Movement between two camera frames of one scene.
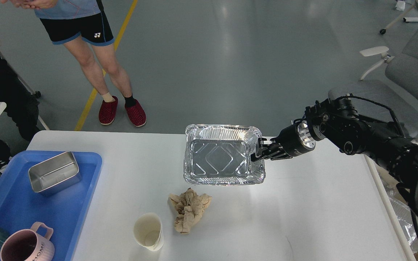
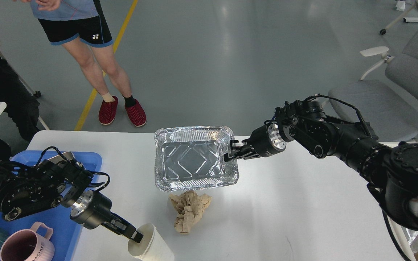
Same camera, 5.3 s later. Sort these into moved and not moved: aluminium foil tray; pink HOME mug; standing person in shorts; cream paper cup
Moved: cream paper cup; aluminium foil tray
Not moved: standing person in shorts; pink HOME mug
